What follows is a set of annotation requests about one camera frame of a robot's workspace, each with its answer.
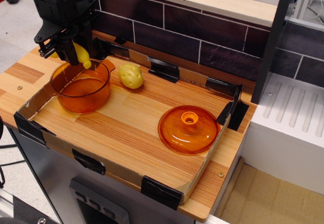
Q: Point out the cardboard fence with black tape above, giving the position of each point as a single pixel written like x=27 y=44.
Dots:
x=123 y=134

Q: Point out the orange transparent pot lid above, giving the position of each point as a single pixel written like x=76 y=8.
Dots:
x=188 y=130

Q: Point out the white toy sink drainboard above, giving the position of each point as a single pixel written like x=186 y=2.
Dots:
x=285 y=136

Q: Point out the orange transparent pot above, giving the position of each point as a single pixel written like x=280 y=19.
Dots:
x=81 y=90

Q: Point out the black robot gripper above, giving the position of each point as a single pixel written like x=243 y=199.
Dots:
x=65 y=22

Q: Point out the yellow plastic banana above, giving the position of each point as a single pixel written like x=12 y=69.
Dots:
x=82 y=56

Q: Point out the dark grey cabinet post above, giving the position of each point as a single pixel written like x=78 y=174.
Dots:
x=270 y=49

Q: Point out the yellow plastic potato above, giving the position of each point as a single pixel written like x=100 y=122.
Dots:
x=131 y=76

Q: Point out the grey toy oven panel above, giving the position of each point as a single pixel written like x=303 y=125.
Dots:
x=95 y=208

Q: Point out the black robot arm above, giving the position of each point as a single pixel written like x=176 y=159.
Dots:
x=65 y=23

